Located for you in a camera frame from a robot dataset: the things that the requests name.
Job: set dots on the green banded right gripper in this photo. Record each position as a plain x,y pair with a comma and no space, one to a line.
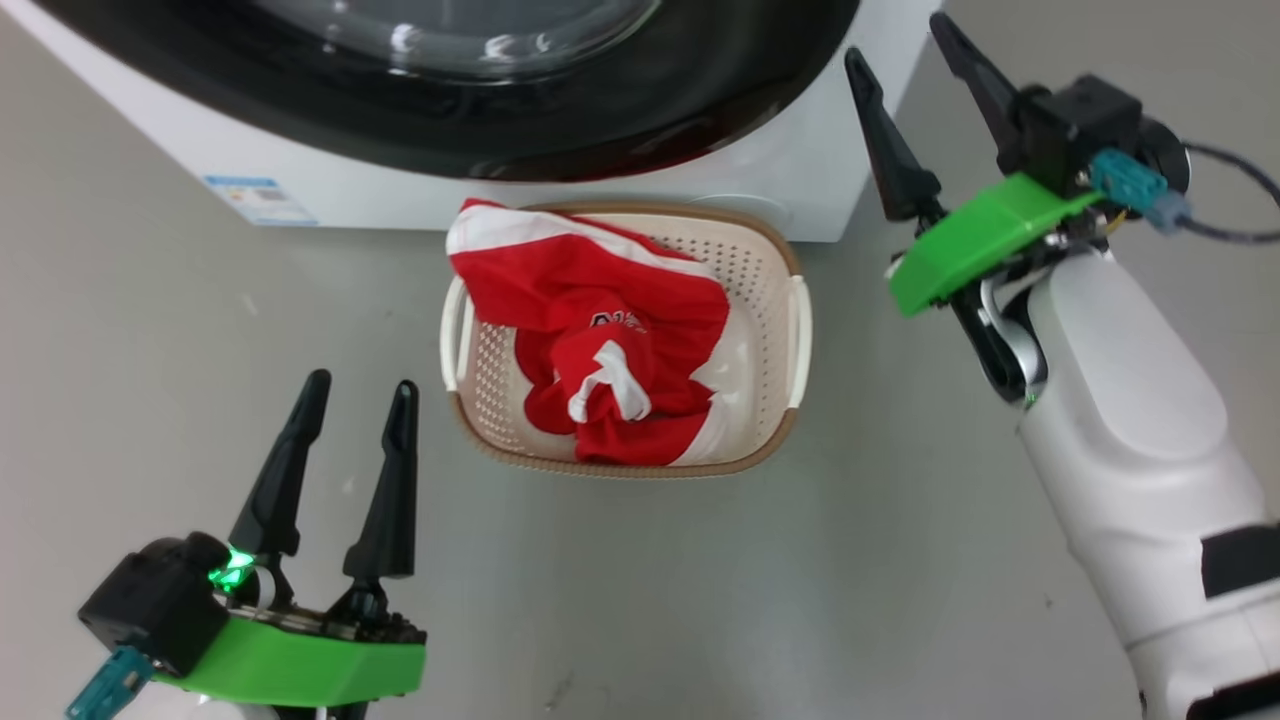
970,240

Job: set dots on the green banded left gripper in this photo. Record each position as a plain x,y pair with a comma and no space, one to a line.
300,665

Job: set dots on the round glass washing machine door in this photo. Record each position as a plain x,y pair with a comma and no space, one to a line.
650,100

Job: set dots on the red and white garment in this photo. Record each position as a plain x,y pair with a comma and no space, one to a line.
560,280

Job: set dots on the cream perforated laundry basket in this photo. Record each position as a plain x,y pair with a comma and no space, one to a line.
760,270

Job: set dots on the white front-load washing machine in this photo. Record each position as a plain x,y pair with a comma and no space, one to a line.
400,200

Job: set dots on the blue energy label sticker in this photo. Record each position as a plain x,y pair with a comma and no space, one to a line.
260,202

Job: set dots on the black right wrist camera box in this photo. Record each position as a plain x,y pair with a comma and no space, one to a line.
1080,120

